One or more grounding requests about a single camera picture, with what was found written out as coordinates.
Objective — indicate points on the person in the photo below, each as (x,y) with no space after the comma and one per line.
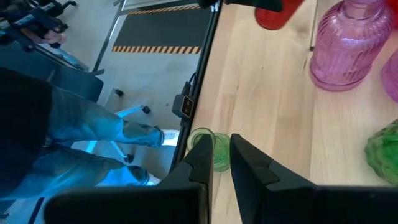
(77,115)

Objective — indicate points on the black table frame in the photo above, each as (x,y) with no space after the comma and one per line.
(202,62)

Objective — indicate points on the large green diamond-pattern vase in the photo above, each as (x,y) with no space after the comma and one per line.
(221,155)

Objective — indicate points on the tall red ribbed cylinder vase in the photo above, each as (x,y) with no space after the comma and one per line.
(273,20)

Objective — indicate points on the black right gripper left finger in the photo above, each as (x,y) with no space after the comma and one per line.
(124,208)

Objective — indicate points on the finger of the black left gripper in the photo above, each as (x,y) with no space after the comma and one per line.
(255,4)

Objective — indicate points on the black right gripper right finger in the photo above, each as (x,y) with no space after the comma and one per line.
(311,208)

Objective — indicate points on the black table-level camera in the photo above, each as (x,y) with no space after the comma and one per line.
(183,105)

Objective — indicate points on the wide green ribbed glass vase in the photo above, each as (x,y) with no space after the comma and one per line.
(385,152)

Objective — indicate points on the black mat with hazard stripe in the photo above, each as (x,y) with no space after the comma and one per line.
(161,28)

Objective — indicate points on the pink bell-shaped ribbed vase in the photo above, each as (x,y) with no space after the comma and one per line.
(348,56)

